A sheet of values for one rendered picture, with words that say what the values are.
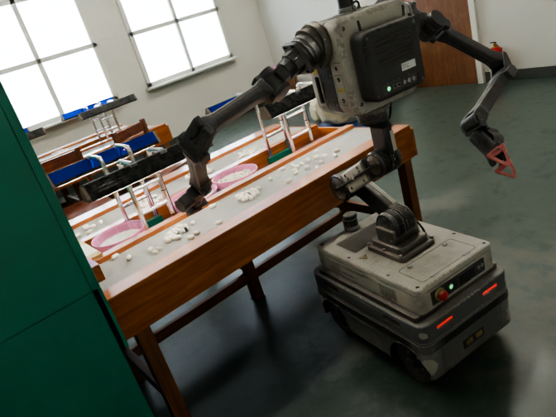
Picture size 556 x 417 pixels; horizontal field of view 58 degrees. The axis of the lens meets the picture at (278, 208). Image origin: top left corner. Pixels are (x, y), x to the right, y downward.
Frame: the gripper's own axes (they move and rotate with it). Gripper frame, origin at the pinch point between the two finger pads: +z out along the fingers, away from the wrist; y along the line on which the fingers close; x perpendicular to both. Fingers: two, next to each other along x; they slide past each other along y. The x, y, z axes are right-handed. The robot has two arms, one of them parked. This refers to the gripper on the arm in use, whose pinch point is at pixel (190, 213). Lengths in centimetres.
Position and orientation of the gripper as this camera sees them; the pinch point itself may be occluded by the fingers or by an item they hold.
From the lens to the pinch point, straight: 217.5
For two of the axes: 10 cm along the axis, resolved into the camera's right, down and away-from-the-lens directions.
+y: -7.5, 4.3, -5.1
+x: 6.0, 7.7, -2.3
